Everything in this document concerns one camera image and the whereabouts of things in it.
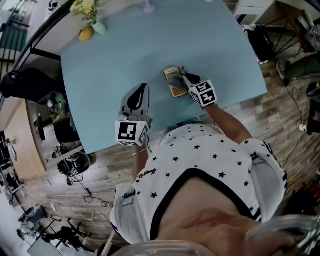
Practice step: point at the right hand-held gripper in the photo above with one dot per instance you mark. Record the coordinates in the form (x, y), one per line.
(203, 93)

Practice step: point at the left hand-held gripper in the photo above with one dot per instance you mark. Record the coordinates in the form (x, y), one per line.
(127, 132)

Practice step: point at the grey cloth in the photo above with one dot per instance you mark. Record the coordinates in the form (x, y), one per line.
(175, 81)

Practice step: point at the beige calculator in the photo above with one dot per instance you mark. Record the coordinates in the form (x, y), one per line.
(178, 92)

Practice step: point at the person's left forearm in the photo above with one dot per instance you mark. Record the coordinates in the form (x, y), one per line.
(140, 162)

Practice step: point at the person's right forearm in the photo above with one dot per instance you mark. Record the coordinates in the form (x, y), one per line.
(230, 125)

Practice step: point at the person's grey trouser leg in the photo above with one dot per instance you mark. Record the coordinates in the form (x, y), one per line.
(185, 122)

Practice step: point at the person's white star print shirt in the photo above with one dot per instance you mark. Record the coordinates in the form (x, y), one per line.
(200, 150)

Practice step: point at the black bag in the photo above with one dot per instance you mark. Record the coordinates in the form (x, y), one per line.
(262, 45)

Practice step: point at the small lilac lantern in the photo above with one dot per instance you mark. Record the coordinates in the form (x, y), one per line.
(149, 8)

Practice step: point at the pale green vase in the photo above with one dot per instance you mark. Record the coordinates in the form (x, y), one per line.
(100, 28)

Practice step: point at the black headset rig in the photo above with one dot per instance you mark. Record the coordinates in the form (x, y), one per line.
(75, 163)

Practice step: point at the yellow fruit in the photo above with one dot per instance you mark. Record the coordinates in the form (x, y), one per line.
(85, 34)

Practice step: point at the clear storage bin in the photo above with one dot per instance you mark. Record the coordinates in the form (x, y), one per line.
(50, 107)

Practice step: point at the black office chair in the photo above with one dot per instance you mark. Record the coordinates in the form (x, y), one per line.
(30, 82)

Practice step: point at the yellow flower bouquet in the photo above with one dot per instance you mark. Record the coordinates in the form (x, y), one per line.
(86, 6)

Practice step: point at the light wooden desk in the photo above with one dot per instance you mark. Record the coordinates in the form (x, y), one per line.
(25, 145)

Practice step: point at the wooden desk with black legs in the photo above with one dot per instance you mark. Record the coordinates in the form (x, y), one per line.
(291, 12)

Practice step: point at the white power strip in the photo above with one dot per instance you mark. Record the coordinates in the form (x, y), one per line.
(303, 128)

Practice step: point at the person's bare neck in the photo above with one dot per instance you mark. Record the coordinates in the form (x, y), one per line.
(212, 207)

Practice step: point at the white partition with black rail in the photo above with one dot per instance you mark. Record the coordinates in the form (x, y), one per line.
(47, 46)

